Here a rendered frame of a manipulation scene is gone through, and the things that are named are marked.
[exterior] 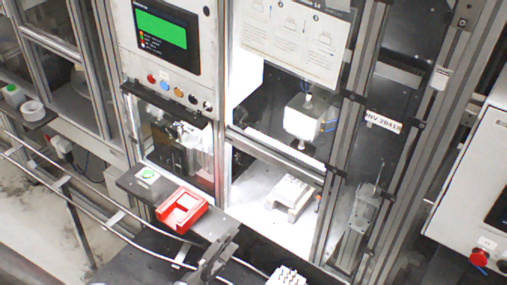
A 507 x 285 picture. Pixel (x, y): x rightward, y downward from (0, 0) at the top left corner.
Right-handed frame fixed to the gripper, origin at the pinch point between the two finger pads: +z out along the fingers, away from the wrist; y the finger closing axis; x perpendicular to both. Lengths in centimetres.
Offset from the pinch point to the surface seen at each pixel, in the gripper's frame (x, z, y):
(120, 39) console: 61, 20, 40
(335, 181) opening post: -21.5, 21.5, 23.9
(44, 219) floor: 146, 8, -112
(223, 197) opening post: 19.0, 21.4, -13.1
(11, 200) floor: 173, 5, -112
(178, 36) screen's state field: 32, 18, 53
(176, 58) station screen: 34, 18, 45
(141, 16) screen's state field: 46, 18, 54
